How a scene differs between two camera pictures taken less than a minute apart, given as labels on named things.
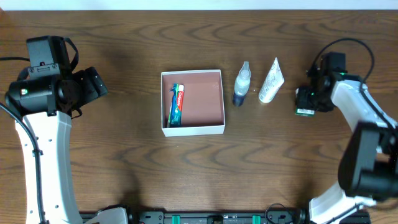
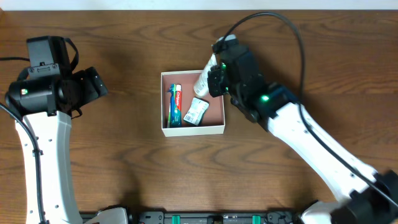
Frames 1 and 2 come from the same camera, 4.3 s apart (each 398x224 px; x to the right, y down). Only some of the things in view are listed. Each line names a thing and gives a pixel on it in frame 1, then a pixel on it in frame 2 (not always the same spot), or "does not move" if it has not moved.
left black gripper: x=94 y=83 does not move
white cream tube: x=273 y=82 to x=201 y=88
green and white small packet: x=303 y=105 to x=197 y=111
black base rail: x=272 y=216 does not move
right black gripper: x=304 y=103 to x=217 y=81
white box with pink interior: x=203 y=106 does not move
